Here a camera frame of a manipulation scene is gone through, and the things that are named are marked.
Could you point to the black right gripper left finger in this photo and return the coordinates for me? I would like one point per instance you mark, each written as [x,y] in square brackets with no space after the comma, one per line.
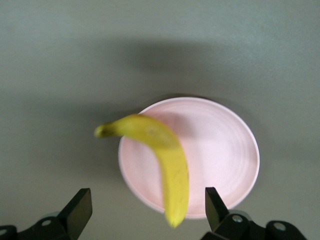
[75,215]

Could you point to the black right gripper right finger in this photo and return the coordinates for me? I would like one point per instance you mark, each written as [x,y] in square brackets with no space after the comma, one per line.
[220,222]

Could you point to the yellow banana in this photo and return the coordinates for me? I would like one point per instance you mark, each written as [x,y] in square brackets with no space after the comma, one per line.
[172,170]

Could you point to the pink round plate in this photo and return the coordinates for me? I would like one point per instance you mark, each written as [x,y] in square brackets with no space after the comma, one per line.
[220,155]

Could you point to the table cover cloth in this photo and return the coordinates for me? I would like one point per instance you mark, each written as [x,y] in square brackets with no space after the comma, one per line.
[62,87]

